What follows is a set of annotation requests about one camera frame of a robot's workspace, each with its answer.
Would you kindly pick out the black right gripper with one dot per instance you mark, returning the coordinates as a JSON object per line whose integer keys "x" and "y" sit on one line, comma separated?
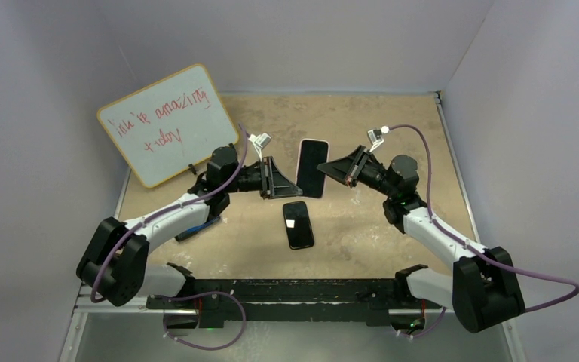
{"x": 346, "y": 170}

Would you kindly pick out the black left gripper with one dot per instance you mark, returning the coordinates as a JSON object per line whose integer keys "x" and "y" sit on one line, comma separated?
{"x": 272, "y": 182}

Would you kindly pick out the clear phone case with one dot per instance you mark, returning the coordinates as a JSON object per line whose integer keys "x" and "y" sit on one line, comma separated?
{"x": 297, "y": 165}

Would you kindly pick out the black phone case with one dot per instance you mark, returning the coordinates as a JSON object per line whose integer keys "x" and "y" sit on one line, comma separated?
{"x": 298, "y": 225}

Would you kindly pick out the black smartphone white edge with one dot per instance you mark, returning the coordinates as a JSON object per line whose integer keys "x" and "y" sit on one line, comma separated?
{"x": 297, "y": 222}

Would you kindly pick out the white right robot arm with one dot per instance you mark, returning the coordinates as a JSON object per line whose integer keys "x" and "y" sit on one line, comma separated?
{"x": 482, "y": 289}

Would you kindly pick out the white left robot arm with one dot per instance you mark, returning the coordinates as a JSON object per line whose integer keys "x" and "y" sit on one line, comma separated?
{"x": 114, "y": 263}

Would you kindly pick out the yellow framed whiteboard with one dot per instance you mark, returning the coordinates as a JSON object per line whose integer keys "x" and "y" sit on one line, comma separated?
{"x": 169, "y": 126}

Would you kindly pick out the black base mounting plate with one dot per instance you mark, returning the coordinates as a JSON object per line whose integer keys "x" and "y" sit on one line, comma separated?
{"x": 375, "y": 302}

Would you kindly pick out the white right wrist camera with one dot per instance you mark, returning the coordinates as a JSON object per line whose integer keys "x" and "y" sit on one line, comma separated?
{"x": 376, "y": 137}

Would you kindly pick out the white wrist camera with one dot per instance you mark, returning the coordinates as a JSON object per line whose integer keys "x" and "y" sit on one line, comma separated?
{"x": 259, "y": 142}
{"x": 376, "y": 137}

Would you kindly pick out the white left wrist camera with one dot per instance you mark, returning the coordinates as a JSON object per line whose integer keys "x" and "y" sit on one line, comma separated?
{"x": 259, "y": 142}

